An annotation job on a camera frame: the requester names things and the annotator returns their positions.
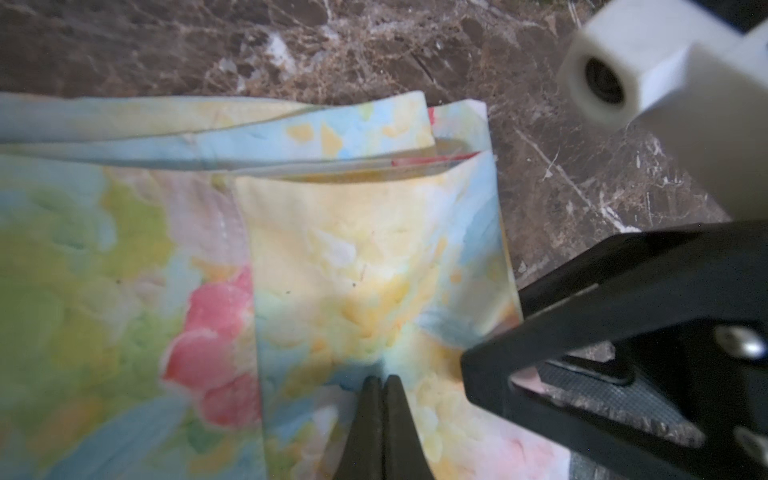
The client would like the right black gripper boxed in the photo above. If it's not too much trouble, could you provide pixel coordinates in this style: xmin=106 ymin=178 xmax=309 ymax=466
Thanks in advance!
xmin=461 ymin=221 xmax=767 ymax=479

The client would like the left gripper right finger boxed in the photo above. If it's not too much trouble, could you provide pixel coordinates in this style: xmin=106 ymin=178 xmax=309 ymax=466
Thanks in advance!
xmin=383 ymin=375 xmax=435 ymax=480

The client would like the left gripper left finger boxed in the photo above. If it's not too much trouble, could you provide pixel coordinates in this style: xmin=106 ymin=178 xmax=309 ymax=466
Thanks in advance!
xmin=333 ymin=376 xmax=384 ymax=480

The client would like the pastel floral skirt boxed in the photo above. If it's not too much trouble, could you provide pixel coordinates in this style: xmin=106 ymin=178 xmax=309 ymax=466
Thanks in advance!
xmin=1 ymin=91 xmax=570 ymax=479

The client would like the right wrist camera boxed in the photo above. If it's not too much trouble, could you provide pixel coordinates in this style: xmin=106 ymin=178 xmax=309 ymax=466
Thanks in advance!
xmin=559 ymin=0 xmax=767 ymax=220

